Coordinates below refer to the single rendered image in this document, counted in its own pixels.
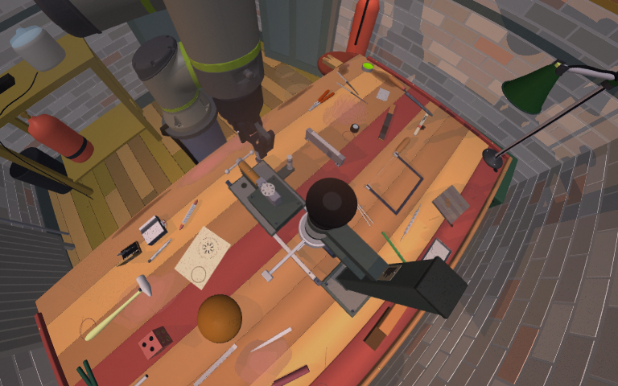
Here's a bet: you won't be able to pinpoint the black comb block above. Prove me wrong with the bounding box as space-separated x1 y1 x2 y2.
117 240 142 267

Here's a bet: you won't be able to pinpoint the red gas cylinder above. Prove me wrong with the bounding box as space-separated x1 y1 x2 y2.
27 114 95 164

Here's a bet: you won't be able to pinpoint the thin steel probe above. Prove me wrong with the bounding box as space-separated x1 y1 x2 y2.
336 72 360 97
336 81 369 105

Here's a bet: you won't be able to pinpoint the black round knob handle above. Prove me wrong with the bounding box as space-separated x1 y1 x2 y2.
305 177 359 231

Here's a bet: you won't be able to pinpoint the brown wooden block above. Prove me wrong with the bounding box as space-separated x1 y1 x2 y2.
363 327 388 351

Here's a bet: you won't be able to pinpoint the maroon rod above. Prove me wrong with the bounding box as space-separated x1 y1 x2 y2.
271 365 311 386

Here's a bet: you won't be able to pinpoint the green sticks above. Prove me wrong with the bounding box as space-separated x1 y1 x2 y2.
76 359 101 386

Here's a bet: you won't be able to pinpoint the long dark graver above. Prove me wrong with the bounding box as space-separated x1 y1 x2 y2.
385 76 434 117

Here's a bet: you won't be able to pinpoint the grey-green vice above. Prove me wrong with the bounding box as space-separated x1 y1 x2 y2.
226 158 306 236

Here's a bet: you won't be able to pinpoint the white flat stick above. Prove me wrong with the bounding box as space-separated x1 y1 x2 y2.
250 326 294 353

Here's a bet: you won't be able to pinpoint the dark green ratchet drill stand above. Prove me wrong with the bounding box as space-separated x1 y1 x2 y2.
318 224 469 319

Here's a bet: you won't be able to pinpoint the teal door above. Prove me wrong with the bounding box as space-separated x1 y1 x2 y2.
257 0 340 78

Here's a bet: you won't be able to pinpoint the steel vice tommy bar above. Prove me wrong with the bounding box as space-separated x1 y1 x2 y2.
225 150 256 175

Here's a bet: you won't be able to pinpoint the red die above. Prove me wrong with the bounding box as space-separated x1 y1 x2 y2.
138 326 174 361

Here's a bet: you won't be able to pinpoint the white lidded jar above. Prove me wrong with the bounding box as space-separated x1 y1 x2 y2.
9 25 67 73

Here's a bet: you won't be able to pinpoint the red chair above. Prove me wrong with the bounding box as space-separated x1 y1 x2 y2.
317 0 381 76

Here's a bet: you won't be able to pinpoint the cream design paper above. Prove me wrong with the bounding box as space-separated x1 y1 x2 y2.
175 226 233 291

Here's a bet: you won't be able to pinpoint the white speckled box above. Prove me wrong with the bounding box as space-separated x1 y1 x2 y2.
138 215 168 246

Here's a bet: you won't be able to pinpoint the red-handled pliers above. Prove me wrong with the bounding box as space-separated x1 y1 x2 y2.
308 89 336 113

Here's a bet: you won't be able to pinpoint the green pencil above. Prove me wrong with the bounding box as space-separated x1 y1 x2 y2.
381 231 406 264

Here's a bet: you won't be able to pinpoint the black bin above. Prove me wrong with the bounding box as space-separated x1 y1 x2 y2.
8 146 73 195

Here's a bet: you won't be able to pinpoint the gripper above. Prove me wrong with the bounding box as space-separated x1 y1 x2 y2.
218 88 277 158

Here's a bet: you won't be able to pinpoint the white ratchet collar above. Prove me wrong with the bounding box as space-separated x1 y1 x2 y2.
296 211 333 250

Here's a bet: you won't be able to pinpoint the saw frame with wooden handle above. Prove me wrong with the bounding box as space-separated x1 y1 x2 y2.
365 137 424 216

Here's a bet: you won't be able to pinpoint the dark flat file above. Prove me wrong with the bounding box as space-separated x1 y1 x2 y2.
377 105 397 142

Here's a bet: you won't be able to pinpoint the hammer with yellow handle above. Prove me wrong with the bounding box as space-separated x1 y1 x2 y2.
84 274 154 342

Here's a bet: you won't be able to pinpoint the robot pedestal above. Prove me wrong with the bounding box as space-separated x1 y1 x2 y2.
166 113 228 164

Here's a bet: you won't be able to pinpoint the wooden vice handle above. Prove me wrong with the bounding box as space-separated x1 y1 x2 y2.
237 160 262 188

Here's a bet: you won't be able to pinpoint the red pen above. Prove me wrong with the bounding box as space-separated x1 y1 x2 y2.
179 199 200 231

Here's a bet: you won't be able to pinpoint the orange ball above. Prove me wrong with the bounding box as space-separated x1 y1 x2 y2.
196 294 243 344

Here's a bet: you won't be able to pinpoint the grey shallow tray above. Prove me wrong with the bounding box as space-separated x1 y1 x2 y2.
422 237 453 265

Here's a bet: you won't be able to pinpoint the silver pen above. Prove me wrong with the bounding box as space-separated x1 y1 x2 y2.
147 238 173 264

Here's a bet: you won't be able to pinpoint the steel ruler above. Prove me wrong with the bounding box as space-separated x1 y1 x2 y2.
192 343 239 386

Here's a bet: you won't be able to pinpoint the yellow table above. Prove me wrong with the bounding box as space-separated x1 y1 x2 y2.
0 33 163 196

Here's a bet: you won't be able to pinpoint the green desk lamp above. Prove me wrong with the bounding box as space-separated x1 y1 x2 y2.
481 59 618 173

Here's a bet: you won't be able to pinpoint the grey steel bar block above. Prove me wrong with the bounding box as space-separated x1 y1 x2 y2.
305 127 347 167

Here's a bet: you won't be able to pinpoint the grey-brown wooden board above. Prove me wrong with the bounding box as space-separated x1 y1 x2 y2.
431 185 471 226

